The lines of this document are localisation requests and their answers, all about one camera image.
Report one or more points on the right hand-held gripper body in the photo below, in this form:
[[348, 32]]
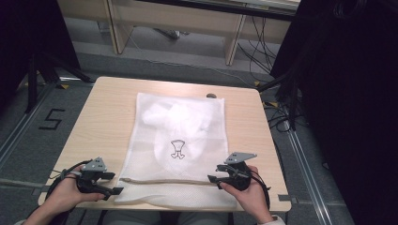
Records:
[[240, 178]]

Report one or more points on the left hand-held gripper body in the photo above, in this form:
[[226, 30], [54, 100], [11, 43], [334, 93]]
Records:
[[90, 179]]

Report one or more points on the white mesh laundry bag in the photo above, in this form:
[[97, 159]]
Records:
[[147, 156]]

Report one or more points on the person's right hand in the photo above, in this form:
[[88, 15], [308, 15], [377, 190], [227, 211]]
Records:
[[253, 197]]

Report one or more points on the person's left hand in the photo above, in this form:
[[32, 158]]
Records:
[[67, 193]]

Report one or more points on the person's grey trouser legs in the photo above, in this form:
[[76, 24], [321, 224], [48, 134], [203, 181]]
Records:
[[134, 218]]

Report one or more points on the white garment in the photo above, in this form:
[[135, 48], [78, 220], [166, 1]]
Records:
[[187, 122]]

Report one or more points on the yellow tape piece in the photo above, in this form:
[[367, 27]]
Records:
[[64, 86], [271, 104], [257, 83]]

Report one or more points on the black metal stand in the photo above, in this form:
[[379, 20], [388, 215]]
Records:
[[292, 93], [32, 84]]

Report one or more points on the black curtain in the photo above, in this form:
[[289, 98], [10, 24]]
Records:
[[350, 93], [28, 31]]

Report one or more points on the grey power strip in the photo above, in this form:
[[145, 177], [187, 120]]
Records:
[[170, 33]]

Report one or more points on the light wooden desk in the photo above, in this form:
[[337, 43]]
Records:
[[175, 15]]

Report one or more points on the metal floor rail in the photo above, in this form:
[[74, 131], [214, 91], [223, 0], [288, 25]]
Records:
[[308, 175], [22, 125]]

